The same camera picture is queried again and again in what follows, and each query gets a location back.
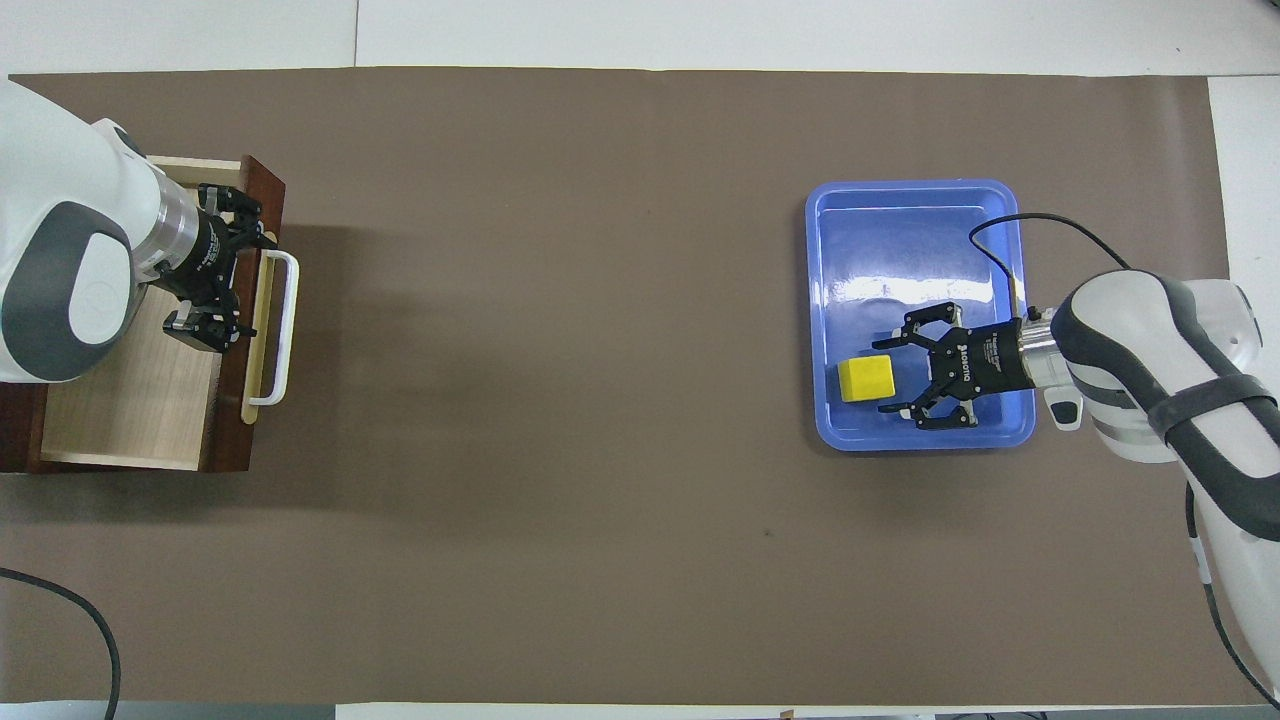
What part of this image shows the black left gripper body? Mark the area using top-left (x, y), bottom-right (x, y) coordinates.
top-left (160, 210), bottom-right (247, 314)

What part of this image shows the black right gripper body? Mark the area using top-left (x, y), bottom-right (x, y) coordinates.
top-left (928, 319), bottom-right (1034, 400)

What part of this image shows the yellow cube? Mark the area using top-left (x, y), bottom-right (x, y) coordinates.
top-left (838, 353), bottom-right (897, 404)

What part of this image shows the wooden drawer with white handle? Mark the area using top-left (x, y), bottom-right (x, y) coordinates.
top-left (40, 155), bottom-right (300, 473)

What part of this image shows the blue plastic tray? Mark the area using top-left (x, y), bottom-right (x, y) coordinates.
top-left (804, 179), bottom-right (1038, 453)

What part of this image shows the dark wooden cabinet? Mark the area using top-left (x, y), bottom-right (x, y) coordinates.
top-left (0, 380), bottom-right (206, 475)

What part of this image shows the brown table mat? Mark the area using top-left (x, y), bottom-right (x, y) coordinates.
top-left (0, 66), bottom-right (1276, 706)

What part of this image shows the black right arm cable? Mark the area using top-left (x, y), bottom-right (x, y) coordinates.
top-left (967, 212), bottom-right (1280, 709)

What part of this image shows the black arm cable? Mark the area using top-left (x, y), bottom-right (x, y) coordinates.
top-left (0, 567), bottom-right (122, 720)
top-left (967, 212), bottom-right (1280, 709)

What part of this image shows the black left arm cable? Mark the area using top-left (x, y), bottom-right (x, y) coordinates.
top-left (0, 567), bottom-right (122, 720)

